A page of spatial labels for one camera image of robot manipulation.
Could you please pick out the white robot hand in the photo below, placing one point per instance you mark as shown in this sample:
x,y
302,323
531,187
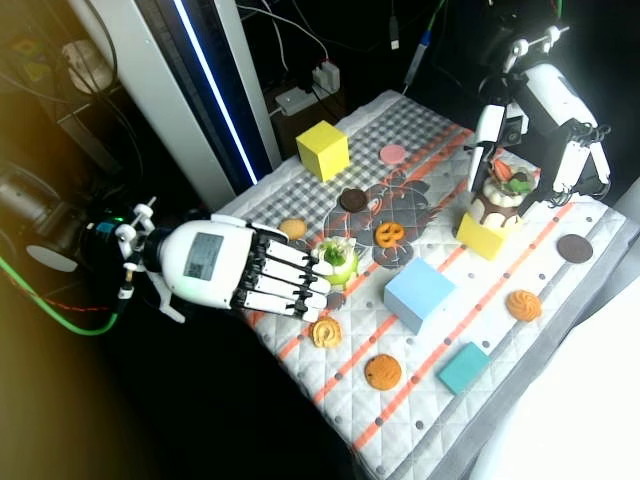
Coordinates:
x,y
200,260
555,100

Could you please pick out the chocolate drip toy cake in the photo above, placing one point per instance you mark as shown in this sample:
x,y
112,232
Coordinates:
x,y
495,210

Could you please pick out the green white toy cupcake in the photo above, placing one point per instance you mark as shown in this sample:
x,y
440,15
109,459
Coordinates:
x,y
345,267

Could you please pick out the small yellow foam cube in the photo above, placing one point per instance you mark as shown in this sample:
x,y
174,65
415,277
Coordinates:
x,y
482,237

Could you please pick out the large yellow foam cube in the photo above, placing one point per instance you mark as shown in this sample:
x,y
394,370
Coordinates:
x,y
322,150

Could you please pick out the light blue block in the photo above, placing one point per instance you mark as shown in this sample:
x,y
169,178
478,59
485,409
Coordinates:
x,y
417,290

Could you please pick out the tan round toy cookie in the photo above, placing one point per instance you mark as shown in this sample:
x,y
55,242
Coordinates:
x,y
293,228

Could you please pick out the orange swirl toy cookie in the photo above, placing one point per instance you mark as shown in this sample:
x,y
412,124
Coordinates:
x,y
523,305
327,333

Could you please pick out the dark brown round toy cookie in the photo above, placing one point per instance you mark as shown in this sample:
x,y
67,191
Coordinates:
x,y
575,248

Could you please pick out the brown wooden box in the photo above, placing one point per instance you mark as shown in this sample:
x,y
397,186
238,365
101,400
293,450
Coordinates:
x,y
280,131

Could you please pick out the white column with blue light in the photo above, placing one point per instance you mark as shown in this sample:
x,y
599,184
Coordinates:
x,y
165,100

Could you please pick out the chocolate sandwich toy cookie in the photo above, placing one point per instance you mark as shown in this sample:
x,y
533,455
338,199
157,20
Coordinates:
x,y
353,200

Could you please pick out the pink round toy cookie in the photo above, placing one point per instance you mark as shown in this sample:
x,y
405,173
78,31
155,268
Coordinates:
x,y
393,153

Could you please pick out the orange pretzel toy cookie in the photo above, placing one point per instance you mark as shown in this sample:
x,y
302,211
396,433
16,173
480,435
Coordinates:
x,y
378,235

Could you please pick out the white flat adapter box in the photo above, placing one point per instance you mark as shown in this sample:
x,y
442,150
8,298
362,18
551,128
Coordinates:
x,y
295,101

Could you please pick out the chocolate chip toy cookie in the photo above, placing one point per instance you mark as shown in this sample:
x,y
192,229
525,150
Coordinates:
x,y
383,372

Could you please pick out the white plug charger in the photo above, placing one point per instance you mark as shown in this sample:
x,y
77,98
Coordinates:
x,y
326,76

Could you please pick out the grey quilt with printed bear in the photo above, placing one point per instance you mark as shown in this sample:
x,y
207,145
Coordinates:
x,y
400,410

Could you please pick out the teal foam block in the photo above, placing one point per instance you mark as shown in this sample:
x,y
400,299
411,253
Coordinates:
x,y
464,369

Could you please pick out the white cloth sheet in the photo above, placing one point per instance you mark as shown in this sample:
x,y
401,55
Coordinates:
x,y
575,400

